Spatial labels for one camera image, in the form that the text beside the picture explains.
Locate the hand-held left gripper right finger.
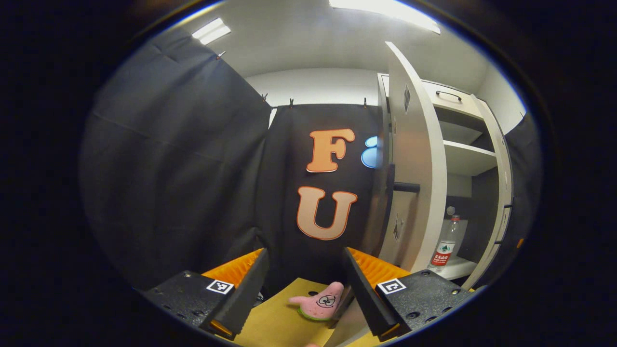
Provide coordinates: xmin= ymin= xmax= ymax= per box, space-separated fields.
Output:
xmin=342 ymin=247 xmax=476 ymax=342

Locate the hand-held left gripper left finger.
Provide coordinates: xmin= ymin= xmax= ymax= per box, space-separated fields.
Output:
xmin=142 ymin=248 xmax=269 ymax=338

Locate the clear plastic bottle red label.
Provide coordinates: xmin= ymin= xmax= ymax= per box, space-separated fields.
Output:
xmin=430 ymin=214 xmax=461 ymax=271

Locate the white and grey cabinet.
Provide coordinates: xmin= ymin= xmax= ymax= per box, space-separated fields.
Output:
xmin=378 ymin=72 xmax=514 ymax=291

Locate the white cabinet door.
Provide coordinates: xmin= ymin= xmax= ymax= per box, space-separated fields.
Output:
xmin=369 ymin=42 xmax=448 ymax=275
xmin=470 ymin=94 xmax=514 ymax=291

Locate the white cabinet shelf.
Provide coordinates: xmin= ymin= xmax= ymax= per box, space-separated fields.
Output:
xmin=443 ymin=140 xmax=498 ymax=177
xmin=427 ymin=255 xmax=478 ymax=281

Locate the white cabinet drawer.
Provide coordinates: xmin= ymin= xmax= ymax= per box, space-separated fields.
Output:
xmin=421 ymin=80 xmax=485 ymax=122

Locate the pink star plush toy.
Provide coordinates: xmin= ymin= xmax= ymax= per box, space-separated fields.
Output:
xmin=289 ymin=282 xmax=346 ymax=321

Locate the black backdrop cloth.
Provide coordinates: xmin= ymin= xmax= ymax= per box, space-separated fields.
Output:
xmin=501 ymin=113 xmax=543 ymax=285
xmin=80 ymin=28 xmax=273 ymax=293
xmin=255 ymin=103 xmax=392 ymax=295

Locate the black door handle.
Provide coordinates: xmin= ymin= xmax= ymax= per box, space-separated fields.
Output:
xmin=387 ymin=164 xmax=421 ymax=194

